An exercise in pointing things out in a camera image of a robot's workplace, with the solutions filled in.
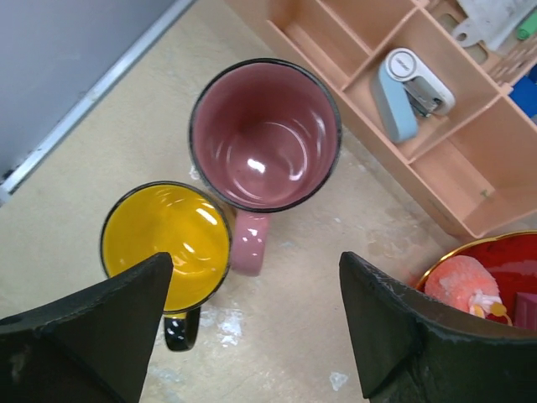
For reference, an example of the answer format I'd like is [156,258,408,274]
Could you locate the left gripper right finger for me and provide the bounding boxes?
[339,252,536,402]

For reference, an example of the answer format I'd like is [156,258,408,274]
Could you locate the peach desk file organizer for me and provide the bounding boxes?
[230,0,536,238]

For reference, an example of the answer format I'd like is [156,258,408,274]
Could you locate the white tape dispenser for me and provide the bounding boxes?
[372,47,456,144]

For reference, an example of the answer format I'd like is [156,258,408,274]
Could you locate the red three-tier cake stand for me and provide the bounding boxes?
[416,229,536,327]

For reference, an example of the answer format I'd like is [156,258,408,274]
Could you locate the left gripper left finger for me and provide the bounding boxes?
[1,253,173,402]

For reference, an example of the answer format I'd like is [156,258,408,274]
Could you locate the yellow mug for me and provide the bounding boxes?
[100,181,232,352]

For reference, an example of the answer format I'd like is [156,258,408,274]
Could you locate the pink mug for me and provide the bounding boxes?
[189,58,342,276]

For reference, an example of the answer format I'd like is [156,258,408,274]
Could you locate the pink peach pastry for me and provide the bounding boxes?
[424,255,513,326]

